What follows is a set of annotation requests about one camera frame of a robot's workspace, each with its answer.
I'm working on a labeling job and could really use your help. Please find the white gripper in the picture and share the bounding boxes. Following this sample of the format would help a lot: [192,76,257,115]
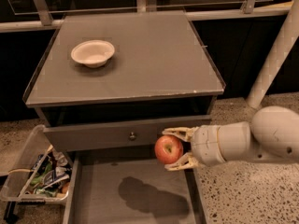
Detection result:
[162,125,225,171]

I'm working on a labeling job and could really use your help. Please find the red apple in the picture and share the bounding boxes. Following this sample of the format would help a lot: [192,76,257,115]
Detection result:
[154,135,183,164]

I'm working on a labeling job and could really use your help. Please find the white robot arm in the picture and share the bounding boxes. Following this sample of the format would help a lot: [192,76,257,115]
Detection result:
[163,106,299,171]

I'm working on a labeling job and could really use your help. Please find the grey top drawer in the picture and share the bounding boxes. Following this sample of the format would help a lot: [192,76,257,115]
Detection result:
[44,115,211,152]

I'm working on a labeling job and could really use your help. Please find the round metal drawer knob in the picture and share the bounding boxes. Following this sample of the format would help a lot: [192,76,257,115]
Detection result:
[129,132,137,141]

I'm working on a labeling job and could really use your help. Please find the grey open middle drawer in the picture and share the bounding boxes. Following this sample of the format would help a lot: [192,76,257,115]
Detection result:
[63,150,206,224]

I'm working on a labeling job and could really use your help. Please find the grey drawer cabinet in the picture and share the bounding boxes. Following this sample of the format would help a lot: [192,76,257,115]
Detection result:
[21,10,226,224]

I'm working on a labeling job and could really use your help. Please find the white paper bowl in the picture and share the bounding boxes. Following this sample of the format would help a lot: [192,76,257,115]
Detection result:
[71,40,115,68]

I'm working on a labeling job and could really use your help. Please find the snack packets in bin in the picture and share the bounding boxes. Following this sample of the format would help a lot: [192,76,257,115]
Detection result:
[24,145,72,199]

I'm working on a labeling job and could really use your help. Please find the clear plastic bin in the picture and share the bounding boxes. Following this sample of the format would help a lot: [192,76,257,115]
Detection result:
[0,125,68,204]

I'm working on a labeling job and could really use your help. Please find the metal rail frame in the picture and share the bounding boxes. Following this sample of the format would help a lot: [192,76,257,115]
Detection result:
[0,0,294,33]

